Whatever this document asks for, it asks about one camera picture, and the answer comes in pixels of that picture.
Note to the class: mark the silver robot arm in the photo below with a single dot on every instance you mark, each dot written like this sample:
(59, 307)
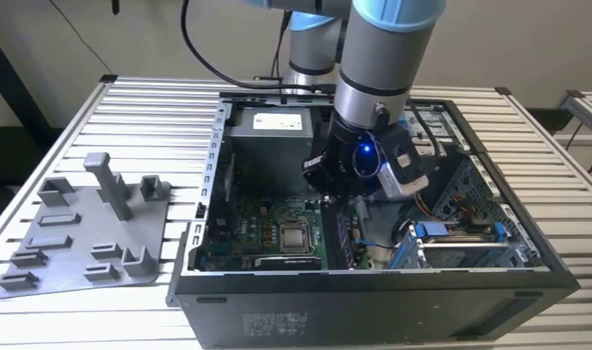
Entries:
(384, 54)

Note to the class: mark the grey power supply unit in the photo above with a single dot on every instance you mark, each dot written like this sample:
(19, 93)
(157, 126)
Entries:
(272, 164)

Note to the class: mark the CPU socket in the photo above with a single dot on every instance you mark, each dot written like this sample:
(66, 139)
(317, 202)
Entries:
(296, 222)

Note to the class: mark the silver CPU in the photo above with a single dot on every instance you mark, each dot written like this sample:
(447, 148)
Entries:
(294, 238)

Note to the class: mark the green motherboard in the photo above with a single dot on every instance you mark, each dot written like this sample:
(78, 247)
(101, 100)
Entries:
(257, 218)

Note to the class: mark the grey metal drive cage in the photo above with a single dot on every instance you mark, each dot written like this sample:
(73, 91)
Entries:
(435, 125)

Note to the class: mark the black case fan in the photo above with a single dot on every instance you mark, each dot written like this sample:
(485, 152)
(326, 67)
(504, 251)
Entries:
(224, 197)

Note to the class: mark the perforated metal disk bay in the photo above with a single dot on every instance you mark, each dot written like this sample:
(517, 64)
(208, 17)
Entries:
(464, 182)

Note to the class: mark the hard disk in blue carrier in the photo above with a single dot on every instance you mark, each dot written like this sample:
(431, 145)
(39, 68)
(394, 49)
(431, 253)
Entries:
(435, 230)

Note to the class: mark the black graphics card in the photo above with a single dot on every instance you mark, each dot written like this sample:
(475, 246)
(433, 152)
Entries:
(286, 263)

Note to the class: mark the black PC case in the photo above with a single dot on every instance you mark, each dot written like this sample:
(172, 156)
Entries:
(374, 313)

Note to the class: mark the black box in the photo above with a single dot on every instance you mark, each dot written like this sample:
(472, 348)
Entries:
(549, 120)

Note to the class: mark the aluminium side table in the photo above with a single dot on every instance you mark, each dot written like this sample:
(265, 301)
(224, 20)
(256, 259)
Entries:
(588, 109)

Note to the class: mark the grey parts rack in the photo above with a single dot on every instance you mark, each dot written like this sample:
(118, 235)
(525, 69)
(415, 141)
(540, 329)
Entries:
(82, 226)

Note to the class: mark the black hanging plug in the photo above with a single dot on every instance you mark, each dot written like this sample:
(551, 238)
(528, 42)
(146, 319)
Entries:
(115, 7)

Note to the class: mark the black object beside table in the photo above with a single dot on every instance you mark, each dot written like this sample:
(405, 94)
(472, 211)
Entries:
(9, 153)

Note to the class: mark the black stand pole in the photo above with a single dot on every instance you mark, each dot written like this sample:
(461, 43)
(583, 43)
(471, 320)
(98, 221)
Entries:
(14, 76)

